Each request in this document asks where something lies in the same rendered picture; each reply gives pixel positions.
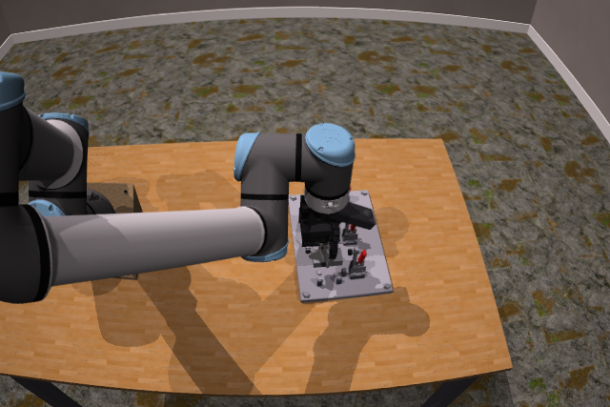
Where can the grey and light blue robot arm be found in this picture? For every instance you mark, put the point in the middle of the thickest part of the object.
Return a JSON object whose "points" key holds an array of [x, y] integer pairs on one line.
{"points": [[98, 243]]}

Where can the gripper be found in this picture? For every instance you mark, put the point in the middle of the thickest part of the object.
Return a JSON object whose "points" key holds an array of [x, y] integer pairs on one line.
{"points": [[322, 229]]}

